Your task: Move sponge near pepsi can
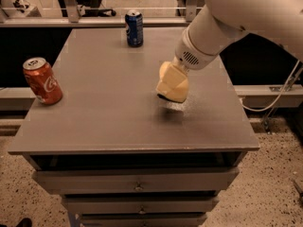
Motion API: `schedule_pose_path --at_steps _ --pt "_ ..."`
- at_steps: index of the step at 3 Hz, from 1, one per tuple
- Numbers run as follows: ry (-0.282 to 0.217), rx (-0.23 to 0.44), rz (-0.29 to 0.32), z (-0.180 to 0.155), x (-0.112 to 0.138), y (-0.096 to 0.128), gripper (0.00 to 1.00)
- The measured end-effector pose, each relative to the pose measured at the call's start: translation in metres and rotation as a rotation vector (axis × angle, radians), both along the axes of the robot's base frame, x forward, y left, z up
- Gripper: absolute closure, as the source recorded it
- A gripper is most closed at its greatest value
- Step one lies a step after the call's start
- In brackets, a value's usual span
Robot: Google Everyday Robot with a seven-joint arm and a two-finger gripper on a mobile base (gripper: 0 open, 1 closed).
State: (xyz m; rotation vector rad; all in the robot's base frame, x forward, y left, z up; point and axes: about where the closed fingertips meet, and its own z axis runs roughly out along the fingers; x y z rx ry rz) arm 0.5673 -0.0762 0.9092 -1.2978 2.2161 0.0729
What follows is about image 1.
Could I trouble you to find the grey drawer cabinet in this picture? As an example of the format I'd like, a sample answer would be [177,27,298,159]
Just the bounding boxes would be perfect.
[9,27,258,227]

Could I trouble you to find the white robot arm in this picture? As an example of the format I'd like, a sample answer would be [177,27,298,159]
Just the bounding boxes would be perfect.
[156,0,303,103]

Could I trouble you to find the white cable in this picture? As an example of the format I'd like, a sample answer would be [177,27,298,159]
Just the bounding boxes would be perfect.
[240,60,301,114]

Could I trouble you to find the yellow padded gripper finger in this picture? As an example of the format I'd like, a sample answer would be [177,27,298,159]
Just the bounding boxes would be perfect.
[156,57,189,103]

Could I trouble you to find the red coca-cola can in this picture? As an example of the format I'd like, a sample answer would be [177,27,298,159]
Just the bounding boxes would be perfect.
[23,57,62,105]

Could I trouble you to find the blue pepsi can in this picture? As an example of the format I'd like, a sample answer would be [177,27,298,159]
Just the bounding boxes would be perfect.
[125,9,143,47]

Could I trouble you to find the metal window railing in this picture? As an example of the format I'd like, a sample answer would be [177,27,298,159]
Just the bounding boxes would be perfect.
[0,0,204,28]

